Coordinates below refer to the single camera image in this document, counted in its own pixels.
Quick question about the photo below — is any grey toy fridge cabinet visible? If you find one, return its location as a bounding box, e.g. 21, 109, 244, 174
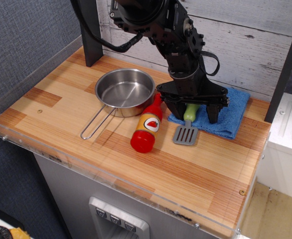
35, 155, 214, 239

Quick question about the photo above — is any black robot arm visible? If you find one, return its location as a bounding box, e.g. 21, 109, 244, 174
110, 0, 229, 123

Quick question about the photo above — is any clear acrylic table guard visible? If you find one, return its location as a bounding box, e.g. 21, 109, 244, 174
0, 37, 270, 239

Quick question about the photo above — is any white toy sink unit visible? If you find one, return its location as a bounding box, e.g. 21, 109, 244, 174
257, 93, 292, 197

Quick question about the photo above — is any green handled grey spatula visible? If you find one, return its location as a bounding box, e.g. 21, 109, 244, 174
172, 104, 200, 145

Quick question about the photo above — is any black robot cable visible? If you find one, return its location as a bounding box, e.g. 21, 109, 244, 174
70, 0, 221, 77

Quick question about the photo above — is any blue folded cloth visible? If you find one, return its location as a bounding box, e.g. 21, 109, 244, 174
168, 88, 250, 139

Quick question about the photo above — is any stainless steel pan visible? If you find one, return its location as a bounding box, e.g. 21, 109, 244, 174
80, 68, 155, 140

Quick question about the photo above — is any yellow object bottom left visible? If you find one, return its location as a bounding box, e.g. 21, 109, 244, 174
9, 228, 31, 239

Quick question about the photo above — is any black frame post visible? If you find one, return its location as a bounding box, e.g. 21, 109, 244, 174
264, 42, 292, 123
77, 0, 103, 67

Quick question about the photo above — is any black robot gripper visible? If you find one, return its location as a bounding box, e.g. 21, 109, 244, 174
156, 66, 229, 124

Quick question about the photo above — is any silver dispenser button panel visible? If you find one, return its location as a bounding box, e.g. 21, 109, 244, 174
89, 197, 150, 239

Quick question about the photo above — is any red toy ketchup bottle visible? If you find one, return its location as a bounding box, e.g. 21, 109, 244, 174
130, 93, 162, 153

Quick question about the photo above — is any black left frame post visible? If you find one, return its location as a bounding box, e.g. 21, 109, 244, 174
77, 0, 103, 67

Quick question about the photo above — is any black right frame post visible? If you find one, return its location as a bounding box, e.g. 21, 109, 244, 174
264, 42, 292, 123

